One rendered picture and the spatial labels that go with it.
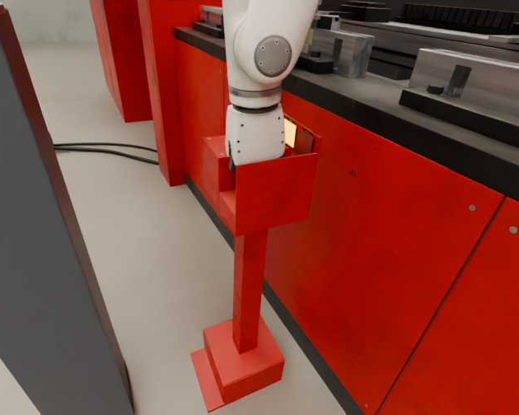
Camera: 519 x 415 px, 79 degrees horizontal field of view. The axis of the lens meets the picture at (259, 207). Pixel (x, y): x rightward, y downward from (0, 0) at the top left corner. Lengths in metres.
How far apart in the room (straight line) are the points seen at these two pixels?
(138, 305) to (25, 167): 0.91
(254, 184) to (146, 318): 0.90
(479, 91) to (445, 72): 0.08
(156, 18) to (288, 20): 1.40
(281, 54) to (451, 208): 0.37
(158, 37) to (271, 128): 1.30
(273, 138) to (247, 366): 0.72
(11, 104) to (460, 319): 0.76
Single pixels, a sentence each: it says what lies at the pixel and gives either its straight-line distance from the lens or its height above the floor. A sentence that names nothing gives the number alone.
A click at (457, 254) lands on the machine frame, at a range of 0.63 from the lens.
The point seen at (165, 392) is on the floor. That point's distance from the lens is 1.18.
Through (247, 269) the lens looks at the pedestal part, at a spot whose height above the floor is 0.48.
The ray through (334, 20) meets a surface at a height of 0.99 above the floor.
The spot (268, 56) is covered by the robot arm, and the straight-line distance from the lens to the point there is 0.41.
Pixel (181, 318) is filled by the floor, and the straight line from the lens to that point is 1.31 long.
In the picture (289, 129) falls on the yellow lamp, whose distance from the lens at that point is 0.66.
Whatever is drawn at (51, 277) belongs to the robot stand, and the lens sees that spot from 0.69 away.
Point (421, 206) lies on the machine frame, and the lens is 0.64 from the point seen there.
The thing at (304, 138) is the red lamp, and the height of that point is 0.82.
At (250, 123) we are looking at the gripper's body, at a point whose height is 0.87.
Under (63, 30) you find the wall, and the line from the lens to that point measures 7.80.
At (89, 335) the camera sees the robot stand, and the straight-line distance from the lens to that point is 0.82.
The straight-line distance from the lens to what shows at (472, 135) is 0.62.
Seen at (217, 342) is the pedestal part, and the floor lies 0.12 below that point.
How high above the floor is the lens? 1.05
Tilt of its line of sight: 34 degrees down
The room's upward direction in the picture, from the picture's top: 4 degrees clockwise
